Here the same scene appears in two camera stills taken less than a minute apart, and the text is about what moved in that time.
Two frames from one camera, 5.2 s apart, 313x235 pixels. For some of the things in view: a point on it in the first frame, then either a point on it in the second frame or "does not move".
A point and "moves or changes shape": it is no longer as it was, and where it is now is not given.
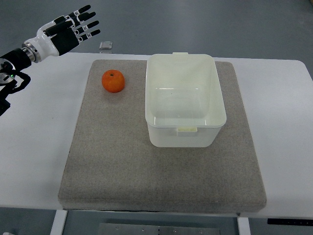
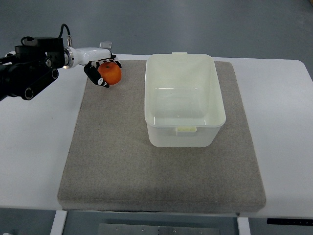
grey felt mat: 111,164 does not move
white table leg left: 58,223 does not move
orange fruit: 113,81 moves or changes shape
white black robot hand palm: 43,46 to 75,57
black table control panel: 290,222 does not move
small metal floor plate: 105,45 does not move
